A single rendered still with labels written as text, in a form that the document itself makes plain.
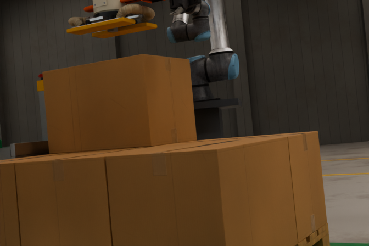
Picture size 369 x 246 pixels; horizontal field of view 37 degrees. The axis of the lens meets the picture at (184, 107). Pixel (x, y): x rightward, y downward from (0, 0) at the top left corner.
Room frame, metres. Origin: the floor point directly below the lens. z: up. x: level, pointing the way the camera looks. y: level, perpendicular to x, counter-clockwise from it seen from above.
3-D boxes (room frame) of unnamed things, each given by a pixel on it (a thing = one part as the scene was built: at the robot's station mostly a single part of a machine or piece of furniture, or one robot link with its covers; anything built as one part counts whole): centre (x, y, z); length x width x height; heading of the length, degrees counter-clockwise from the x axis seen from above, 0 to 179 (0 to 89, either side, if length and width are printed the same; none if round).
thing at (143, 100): (2.71, 0.31, 0.74); 0.60 x 0.40 x 0.40; 59
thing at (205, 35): (3.00, -0.12, 1.13); 0.12 x 0.09 x 0.12; 72
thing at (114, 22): (2.64, 0.36, 1.14); 0.34 x 0.10 x 0.05; 60
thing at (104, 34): (2.80, 0.27, 1.14); 0.34 x 0.10 x 0.05; 60
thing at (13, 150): (2.89, 0.64, 0.58); 0.70 x 0.03 x 0.06; 150
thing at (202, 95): (3.41, -0.09, 0.81); 0.19 x 0.19 x 0.10
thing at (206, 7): (2.99, -0.13, 1.24); 0.12 x 0.09 x 0.10; 150
